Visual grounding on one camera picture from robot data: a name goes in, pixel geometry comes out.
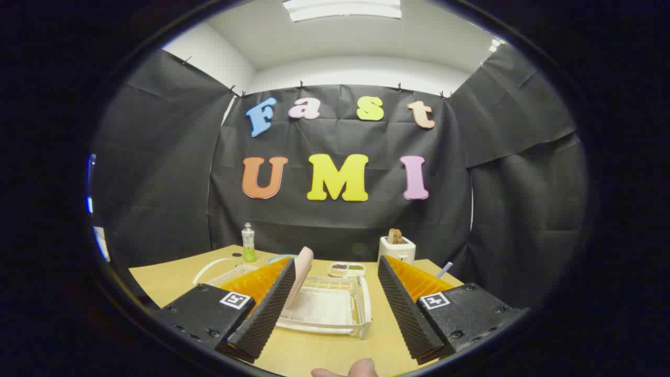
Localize ceiling light panel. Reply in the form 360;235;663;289
283;0;403;23

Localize green dish soap bottle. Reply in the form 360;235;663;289
242;223;257;263

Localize white paper sheet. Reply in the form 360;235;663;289
93;226;111;262

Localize white divided condiment dish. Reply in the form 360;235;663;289
328;262;366;278

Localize pink plate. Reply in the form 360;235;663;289
283;247;314;309

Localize white dish rack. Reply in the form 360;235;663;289
193;257;373;340

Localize lit screen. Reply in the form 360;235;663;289
85;153;97;215

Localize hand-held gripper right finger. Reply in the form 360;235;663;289
378;255;528;365

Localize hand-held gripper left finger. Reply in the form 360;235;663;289
154;257;297;364

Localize white toaster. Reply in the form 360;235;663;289
378;236;416;265

